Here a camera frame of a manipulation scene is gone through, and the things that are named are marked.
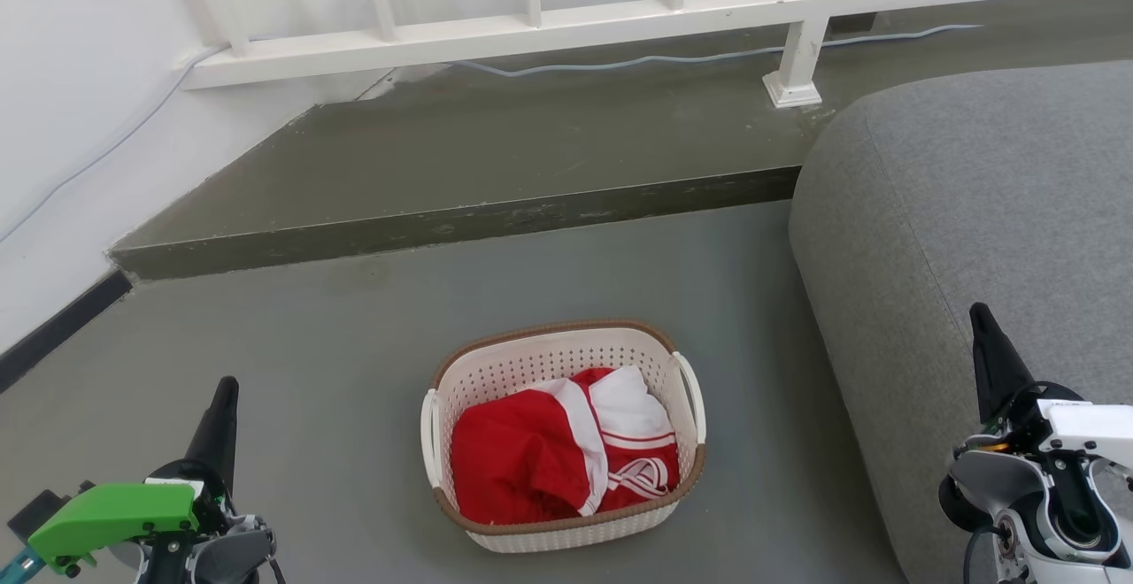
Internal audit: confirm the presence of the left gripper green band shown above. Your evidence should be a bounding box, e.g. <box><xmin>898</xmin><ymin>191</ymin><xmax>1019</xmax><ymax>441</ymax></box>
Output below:
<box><xmin>27</xmin><ymin>377</ymin><xmax>240</xmax><ymax>578</ymax></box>

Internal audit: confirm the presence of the grey fabric sofa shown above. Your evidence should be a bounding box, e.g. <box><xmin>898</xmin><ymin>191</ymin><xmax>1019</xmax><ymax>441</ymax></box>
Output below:
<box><xmin>788</xmin><ymin>60</ymin><xmax>1133</xmax><ymax>584</ymax></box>

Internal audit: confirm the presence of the black baseboard strip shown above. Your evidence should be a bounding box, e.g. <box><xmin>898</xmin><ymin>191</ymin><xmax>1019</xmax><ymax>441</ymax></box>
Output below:
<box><xmin>0</xmin><ymin>270</ymin><xmax>134</xmax><ymax>395</ymax></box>

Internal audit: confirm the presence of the white garment with red stripes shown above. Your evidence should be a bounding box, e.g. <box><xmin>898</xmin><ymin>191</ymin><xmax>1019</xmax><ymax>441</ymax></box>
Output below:
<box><xmin>588</xmin><ymin>365</ymin><xmax>678</xmax><ymax>445</ymax></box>

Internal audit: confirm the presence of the white metal railing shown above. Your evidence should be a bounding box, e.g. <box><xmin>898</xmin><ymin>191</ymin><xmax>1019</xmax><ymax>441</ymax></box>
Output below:
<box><xmin>181</xmin><ymin>0</ymin><xmax>1133</xmax><ymax>110</ymax></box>

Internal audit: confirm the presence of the thin grey cable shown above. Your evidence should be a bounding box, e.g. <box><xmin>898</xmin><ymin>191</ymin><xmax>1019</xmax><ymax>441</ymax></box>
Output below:
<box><xmin>0</xmin><ymin>22</ymin><xmax>985</xmax><ymax>244</ymax></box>

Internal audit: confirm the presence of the red garment with white trim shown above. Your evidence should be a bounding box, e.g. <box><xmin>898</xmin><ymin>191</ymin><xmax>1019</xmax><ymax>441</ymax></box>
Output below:
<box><xmin>450</xmin><ymin>367</ymin><xmax>682</xmax><ymax>526</ymax></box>

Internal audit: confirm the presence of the white perforated laundry basket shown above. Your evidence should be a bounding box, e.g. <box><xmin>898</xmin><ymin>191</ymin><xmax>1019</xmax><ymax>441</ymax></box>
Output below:
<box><xmin>420</xmin><ymin>319</ymin><xmax>708</xmax><ymax>555</ymax></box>

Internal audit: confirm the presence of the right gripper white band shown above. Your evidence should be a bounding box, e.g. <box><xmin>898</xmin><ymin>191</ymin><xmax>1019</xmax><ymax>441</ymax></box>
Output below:
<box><xmin>969</xmin><ymin>302</ymin><xmax>1133</xmax><ymax>472</ymax></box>

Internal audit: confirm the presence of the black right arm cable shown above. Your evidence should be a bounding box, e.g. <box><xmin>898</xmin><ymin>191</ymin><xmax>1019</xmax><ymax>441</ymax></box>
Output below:
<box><xmin>961</xmin><ymin>520</ymin><xmax>1003</xmax><ymax>584</ymax></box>

